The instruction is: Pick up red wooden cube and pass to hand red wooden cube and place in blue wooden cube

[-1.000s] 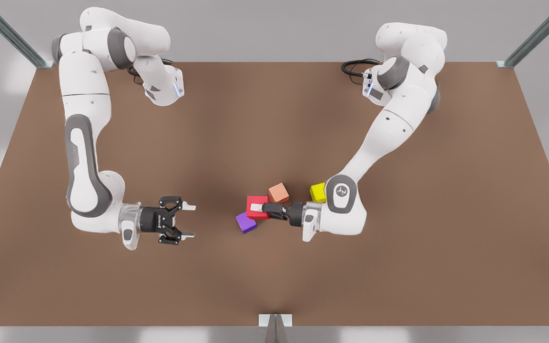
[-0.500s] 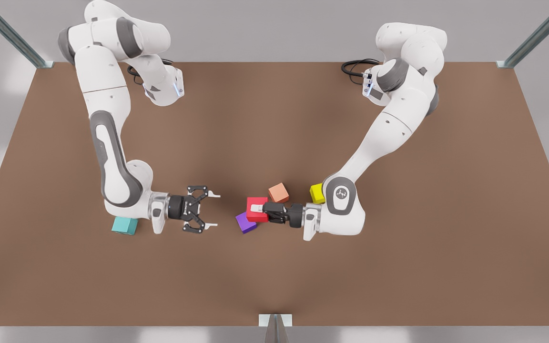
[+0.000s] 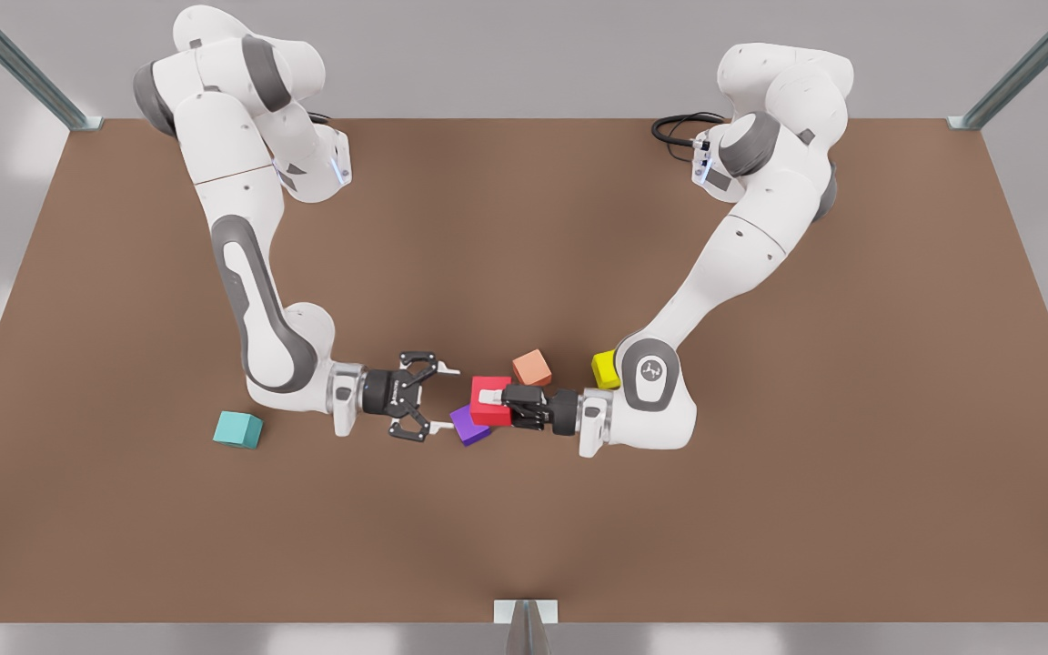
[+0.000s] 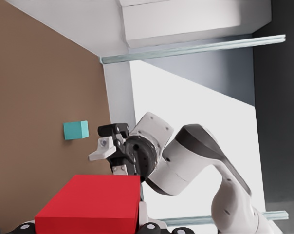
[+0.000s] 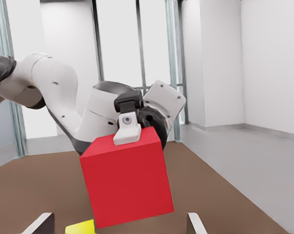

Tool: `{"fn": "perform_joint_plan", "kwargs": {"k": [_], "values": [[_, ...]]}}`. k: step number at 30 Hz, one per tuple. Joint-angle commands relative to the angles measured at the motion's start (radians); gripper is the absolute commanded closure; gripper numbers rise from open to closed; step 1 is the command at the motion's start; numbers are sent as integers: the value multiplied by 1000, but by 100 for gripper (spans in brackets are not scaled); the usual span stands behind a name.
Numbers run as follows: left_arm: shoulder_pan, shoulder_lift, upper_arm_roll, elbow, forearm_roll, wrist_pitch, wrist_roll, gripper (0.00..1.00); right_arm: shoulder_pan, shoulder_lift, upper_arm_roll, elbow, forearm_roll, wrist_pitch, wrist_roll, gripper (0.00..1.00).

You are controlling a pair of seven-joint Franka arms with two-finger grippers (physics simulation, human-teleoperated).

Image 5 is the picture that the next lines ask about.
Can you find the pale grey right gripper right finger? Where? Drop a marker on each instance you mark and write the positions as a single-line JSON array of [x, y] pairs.
[[193, 224]]

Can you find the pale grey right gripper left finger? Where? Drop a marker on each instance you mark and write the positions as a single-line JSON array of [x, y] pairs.
[[43, 225]]

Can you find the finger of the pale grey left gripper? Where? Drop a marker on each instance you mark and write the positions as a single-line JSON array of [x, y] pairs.
[[127, 132]]

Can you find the red wooden cube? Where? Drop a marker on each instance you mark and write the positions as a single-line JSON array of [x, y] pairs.
[[127, 180]]

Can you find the yellow wooden cube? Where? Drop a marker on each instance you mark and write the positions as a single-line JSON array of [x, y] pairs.
[[80, 228]]

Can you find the silver frame post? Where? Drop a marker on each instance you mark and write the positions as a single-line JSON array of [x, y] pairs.
[[175, 48], [8, 36]]

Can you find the dark frame post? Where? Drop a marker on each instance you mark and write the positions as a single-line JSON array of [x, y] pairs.
[[97, 39], [141, 44]]

